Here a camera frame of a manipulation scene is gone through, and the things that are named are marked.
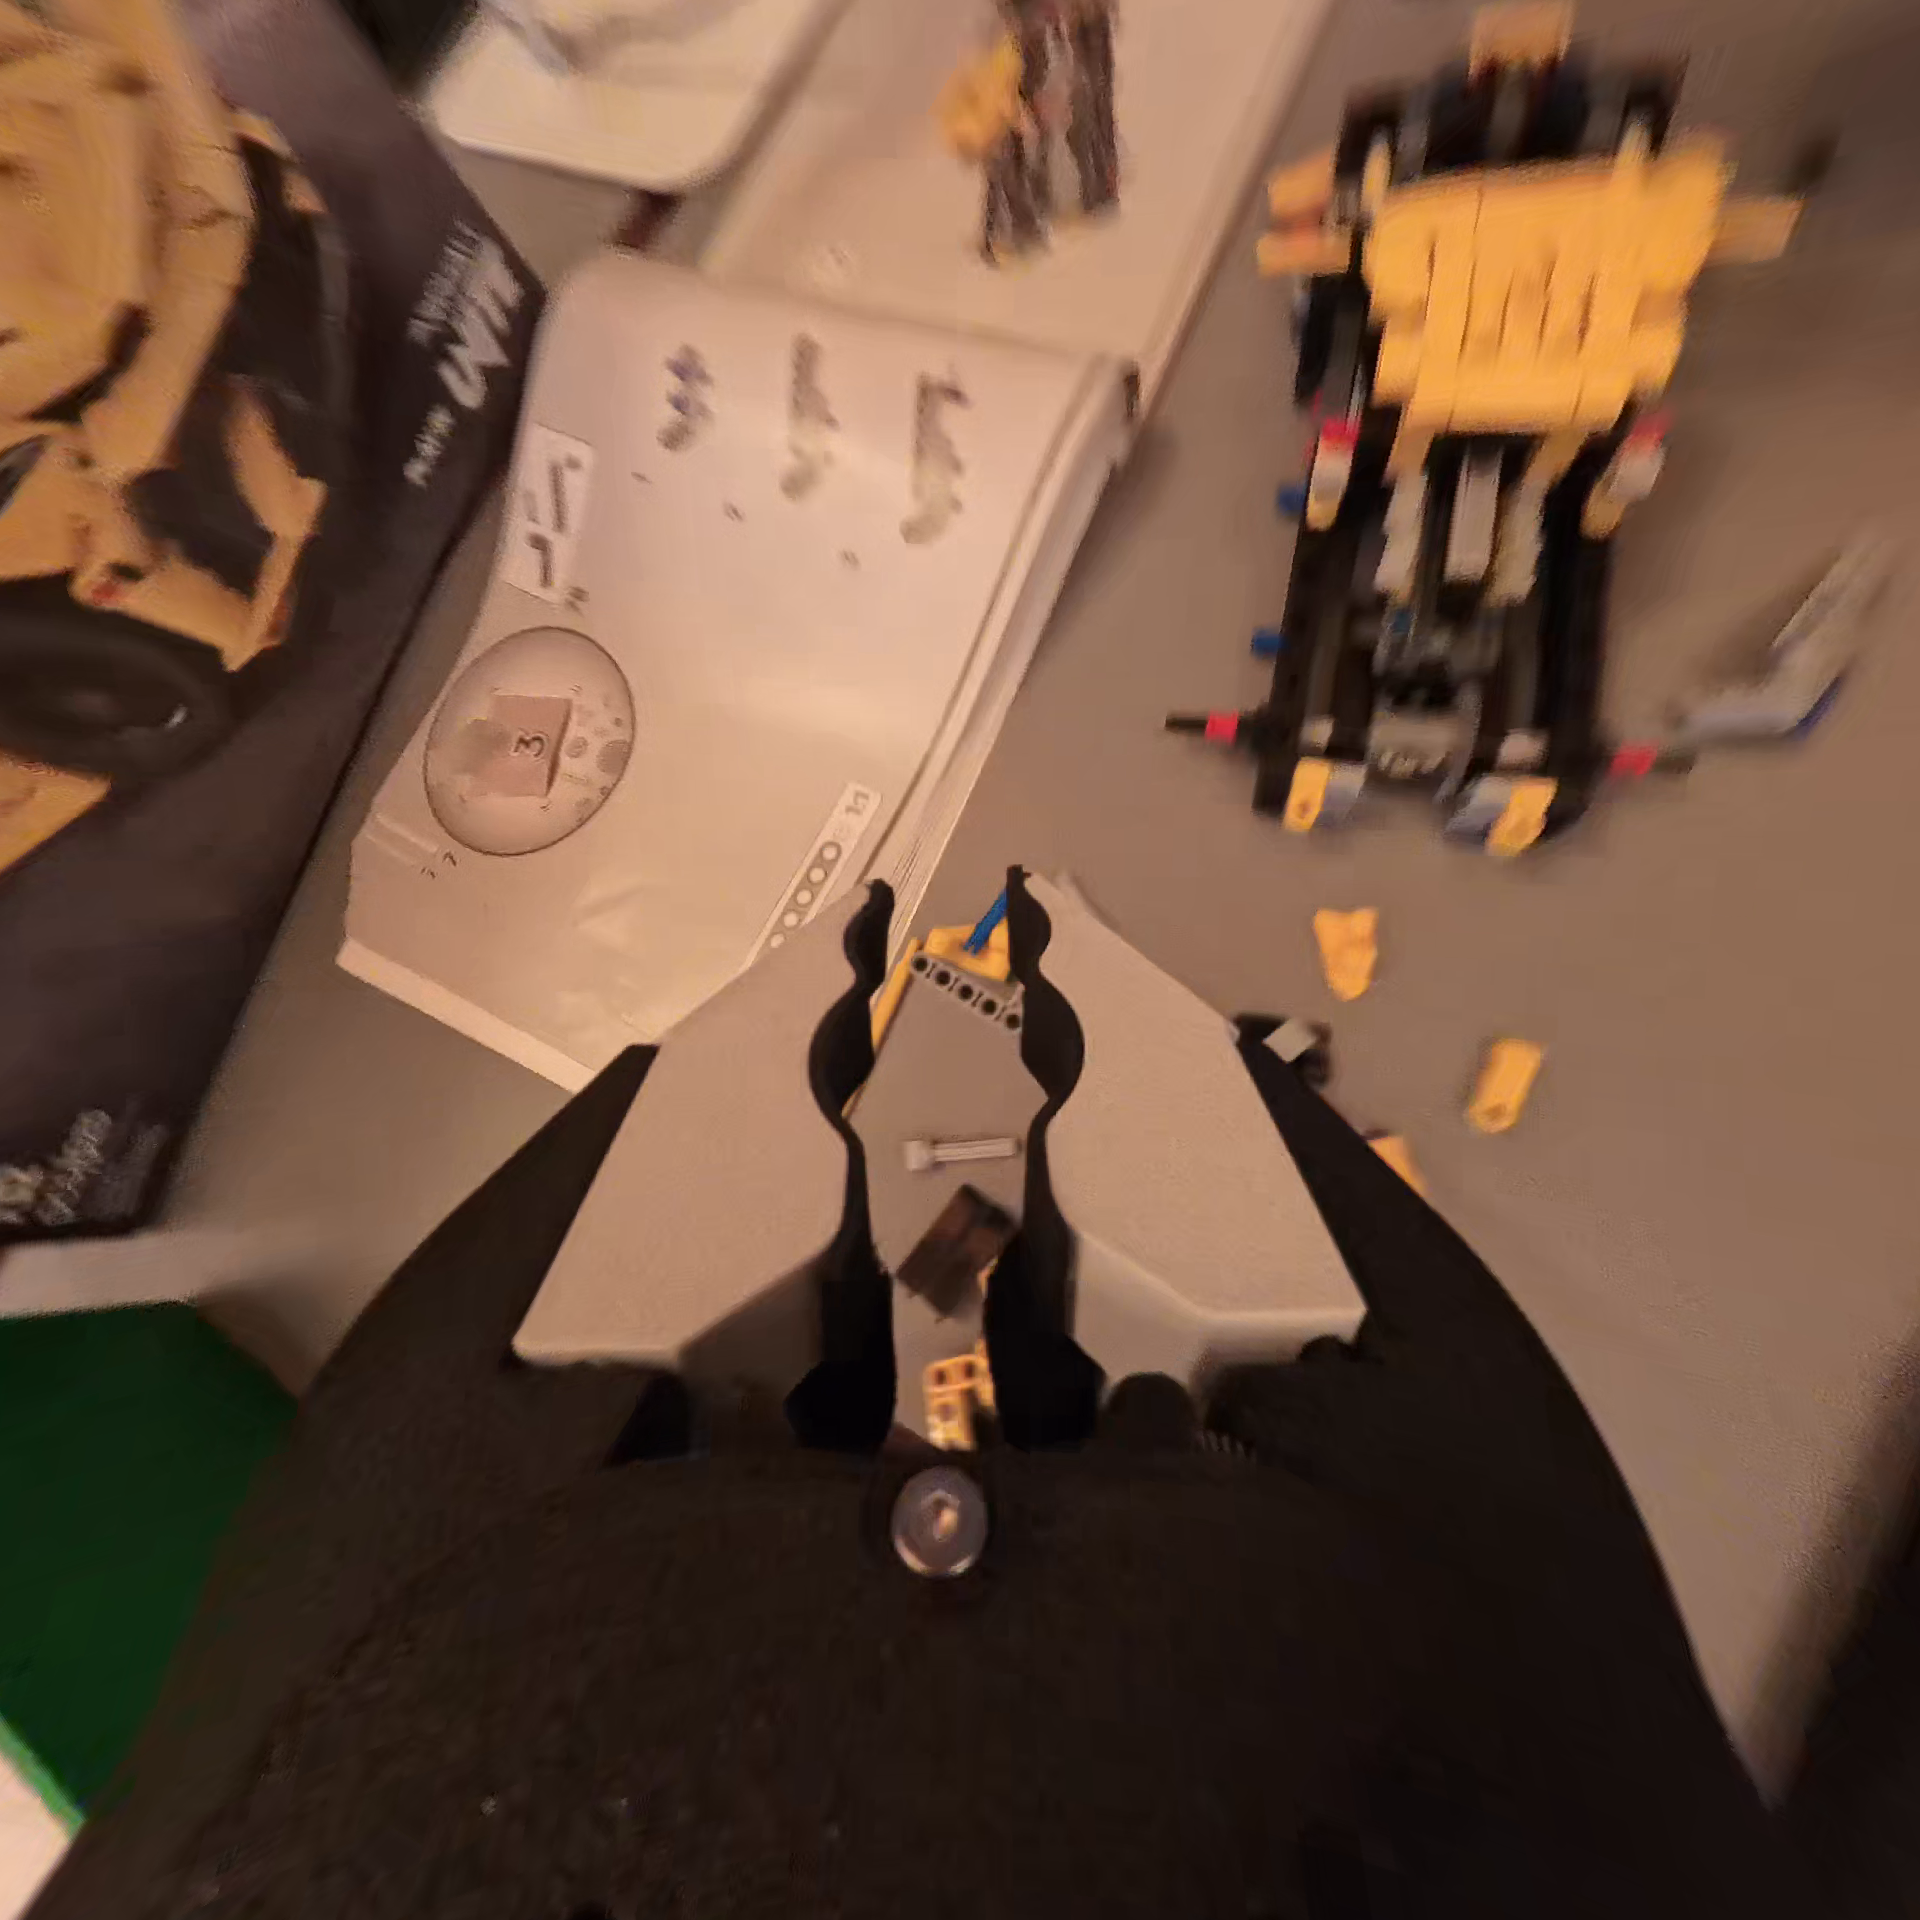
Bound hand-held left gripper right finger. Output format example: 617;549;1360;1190
983;864;1367;1448

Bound partly built yellow toy car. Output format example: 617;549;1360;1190
1167;10;1805;860

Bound green plastic bin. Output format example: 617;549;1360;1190
0;1303;297;1834

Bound toy car box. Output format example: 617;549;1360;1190
0;0;544;1239

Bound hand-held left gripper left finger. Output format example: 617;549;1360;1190
514;881;896;1448

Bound open instruction booklet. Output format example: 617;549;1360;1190
336;0;1336;1087

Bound short grey toy beam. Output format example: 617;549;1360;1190
907;959;1029;1038

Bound grey angled toy beam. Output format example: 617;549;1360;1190
1667;537;1895;754

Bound pile of yellow toy panels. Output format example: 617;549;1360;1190
866;900;1546;1456

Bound grey desk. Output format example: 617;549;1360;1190
0;0;1920;1800

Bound dark toy panel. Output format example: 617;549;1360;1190
896;1183;1018;1320

